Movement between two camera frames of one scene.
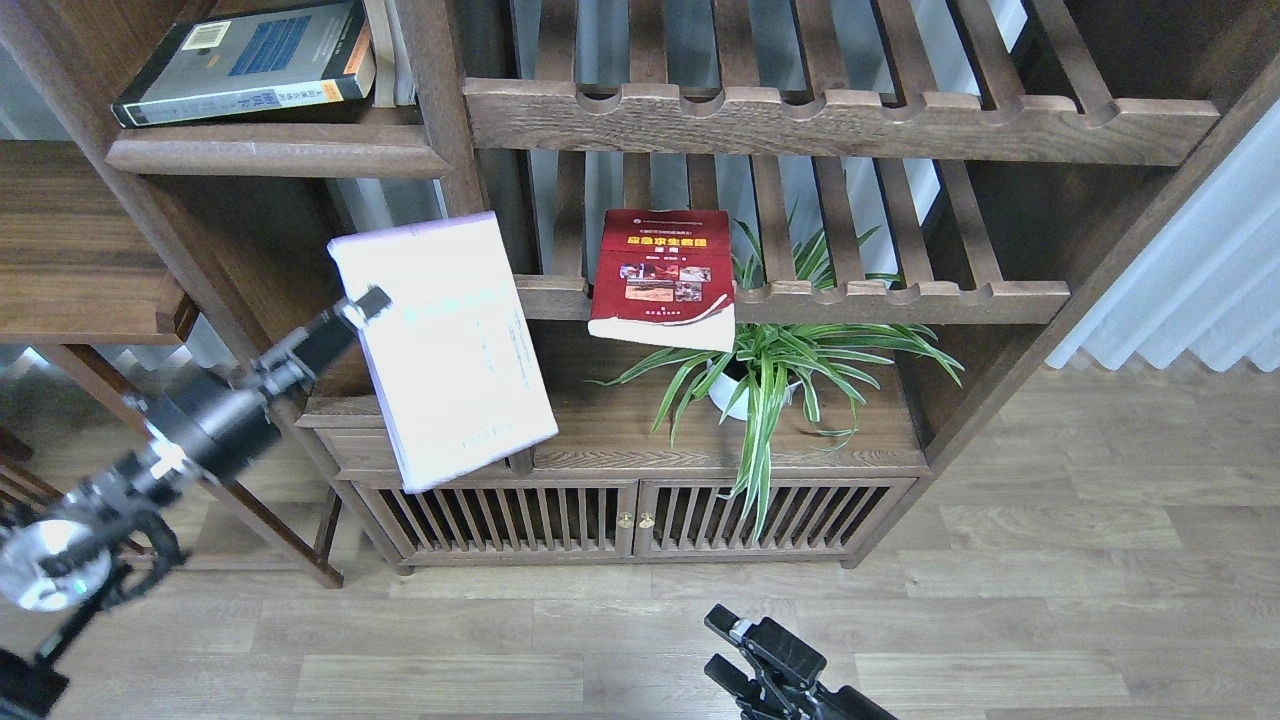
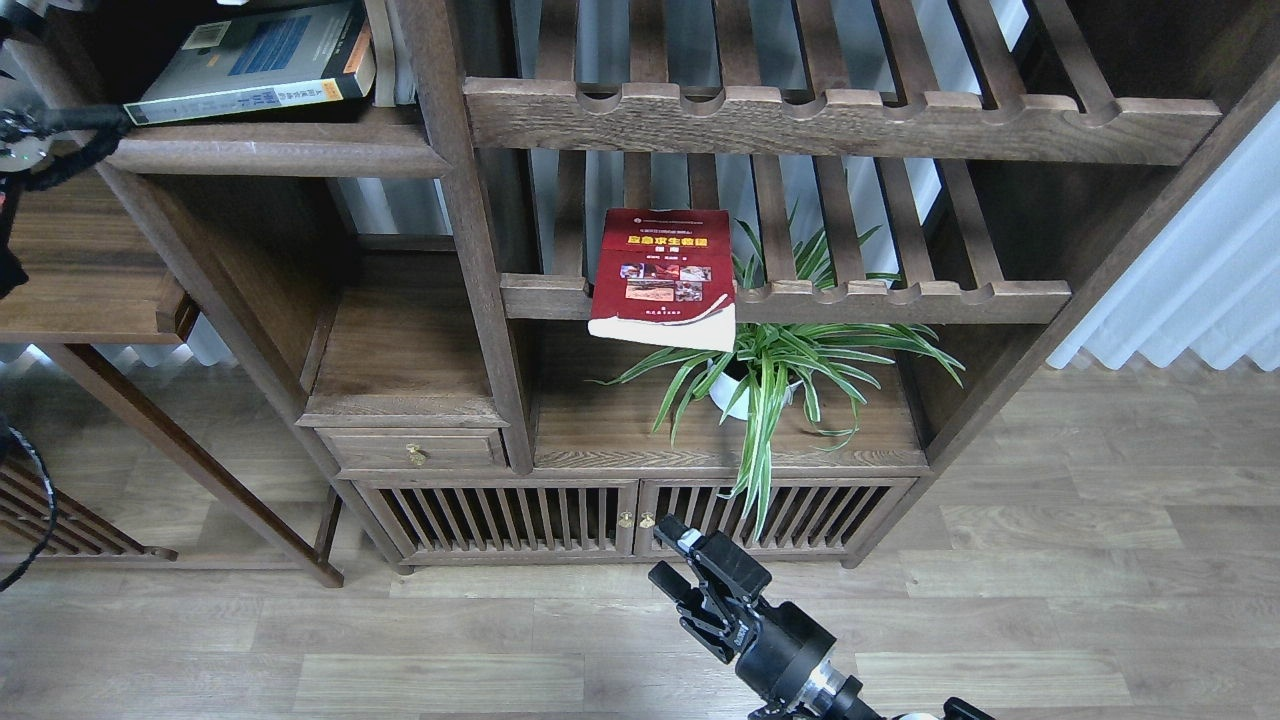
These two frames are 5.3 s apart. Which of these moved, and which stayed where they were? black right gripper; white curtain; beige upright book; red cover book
Moved: black right gripper
Stayed: red cover book; beige upright book; white curtain
